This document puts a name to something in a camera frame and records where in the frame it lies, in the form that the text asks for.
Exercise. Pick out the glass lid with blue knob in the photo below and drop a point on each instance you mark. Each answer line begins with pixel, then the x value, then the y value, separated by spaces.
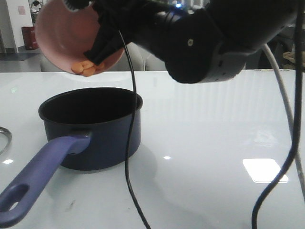
pixel 5 139

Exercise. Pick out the red trash bin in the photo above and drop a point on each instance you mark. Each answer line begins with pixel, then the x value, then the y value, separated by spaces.
pixel 29 38

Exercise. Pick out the pink plastic bowl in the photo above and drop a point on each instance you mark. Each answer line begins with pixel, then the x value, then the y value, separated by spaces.
pixel 62 34

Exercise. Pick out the orange ham slices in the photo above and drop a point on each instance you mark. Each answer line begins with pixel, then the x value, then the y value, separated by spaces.
pixel 87 68

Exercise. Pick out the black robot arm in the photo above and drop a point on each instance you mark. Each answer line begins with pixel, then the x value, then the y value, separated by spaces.
pixel 197 46

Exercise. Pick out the right grey upholstered chair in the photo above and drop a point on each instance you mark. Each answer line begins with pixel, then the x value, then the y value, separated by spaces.
pixel 141 60

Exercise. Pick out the left grey upholstered chair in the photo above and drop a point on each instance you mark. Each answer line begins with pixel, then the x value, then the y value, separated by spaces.
pixel 52 66

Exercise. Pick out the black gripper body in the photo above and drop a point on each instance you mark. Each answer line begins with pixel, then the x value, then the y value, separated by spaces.
pixel 143 22

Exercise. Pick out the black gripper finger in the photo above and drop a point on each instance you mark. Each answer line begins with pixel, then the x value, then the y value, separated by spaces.
pixel 107 46

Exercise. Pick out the beige cushion stack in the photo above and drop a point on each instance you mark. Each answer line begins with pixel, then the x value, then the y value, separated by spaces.
pixel 289 60

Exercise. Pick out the grey upholstered chair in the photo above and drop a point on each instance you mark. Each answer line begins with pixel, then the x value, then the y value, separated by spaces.
pixel 141 60
pixel 52 66

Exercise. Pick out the dark blue saucepan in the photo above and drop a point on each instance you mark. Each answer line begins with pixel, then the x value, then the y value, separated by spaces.
pixel 87 129

